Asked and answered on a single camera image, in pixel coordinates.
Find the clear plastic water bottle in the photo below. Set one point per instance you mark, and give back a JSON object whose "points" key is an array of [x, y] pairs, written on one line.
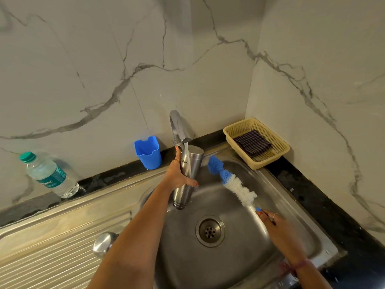
{"points": [[48, 174]]}

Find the stainless steel sink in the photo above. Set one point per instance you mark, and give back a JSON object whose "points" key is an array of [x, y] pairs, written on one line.
{"points": [[240, 252]]}

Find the blue plastic brush holder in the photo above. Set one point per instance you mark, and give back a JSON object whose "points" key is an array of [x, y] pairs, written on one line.
{"points": [[148, 156]]}

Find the person's left hand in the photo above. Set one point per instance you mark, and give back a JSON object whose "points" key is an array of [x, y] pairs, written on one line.
{"points": [[177, 174]]}

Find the chrome faucet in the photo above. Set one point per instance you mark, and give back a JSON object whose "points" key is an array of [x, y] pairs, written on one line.
{"points": [[180, 123]]}

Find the yellow plastic basket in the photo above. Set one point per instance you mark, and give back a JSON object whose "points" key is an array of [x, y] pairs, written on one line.
{"points": [[270, 160]]}

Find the stainless steel flask body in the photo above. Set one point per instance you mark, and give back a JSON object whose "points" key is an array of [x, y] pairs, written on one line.
{"points": [[189, 168]]}

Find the blue white bottle brush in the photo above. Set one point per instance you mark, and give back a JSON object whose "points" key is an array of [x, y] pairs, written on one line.
{"points": [[237, 188]]}

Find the steel cup cap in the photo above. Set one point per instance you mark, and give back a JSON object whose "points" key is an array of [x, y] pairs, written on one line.
{"points": [[103, 242]]}

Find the person's left forearm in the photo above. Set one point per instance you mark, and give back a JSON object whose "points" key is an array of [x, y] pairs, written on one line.
{"points": [[132, 243]]}

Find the person's right hand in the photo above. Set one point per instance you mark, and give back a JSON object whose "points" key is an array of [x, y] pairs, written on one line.
{"points": [[284, 236]]}

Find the dark checked cloth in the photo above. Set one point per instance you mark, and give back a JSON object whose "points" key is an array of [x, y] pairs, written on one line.
{"points": [[252, 142]]}

